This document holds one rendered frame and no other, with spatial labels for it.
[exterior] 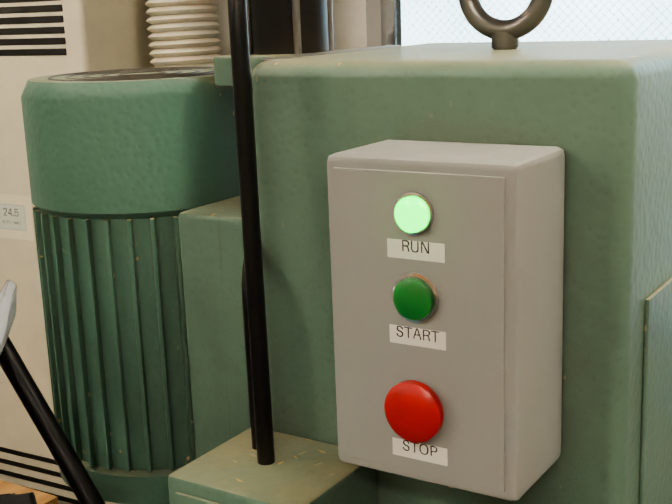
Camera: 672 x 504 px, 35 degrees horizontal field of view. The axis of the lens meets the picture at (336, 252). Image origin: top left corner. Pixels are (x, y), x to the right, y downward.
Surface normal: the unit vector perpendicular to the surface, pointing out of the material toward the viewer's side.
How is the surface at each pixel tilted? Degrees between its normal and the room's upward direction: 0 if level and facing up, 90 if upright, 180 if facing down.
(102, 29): 90
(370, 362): 90
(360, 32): 90
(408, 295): 87
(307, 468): 0
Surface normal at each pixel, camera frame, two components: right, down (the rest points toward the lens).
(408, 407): -0.54, 0.21
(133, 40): 0.87, 0.08
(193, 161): 0.52, 0.18
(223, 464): -0.04, -0.97
